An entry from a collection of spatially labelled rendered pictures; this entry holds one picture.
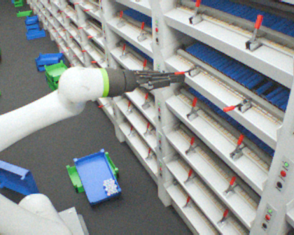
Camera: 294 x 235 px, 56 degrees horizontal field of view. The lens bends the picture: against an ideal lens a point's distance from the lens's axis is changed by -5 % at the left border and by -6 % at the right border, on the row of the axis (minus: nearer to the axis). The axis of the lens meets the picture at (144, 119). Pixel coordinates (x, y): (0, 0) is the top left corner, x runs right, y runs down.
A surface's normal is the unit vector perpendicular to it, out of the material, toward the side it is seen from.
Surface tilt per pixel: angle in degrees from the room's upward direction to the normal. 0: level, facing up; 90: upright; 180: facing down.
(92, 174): 26
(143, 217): 0
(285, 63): 19
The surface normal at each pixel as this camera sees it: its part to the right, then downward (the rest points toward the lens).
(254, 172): -0.34, -0.68
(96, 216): -0.05, -0.82
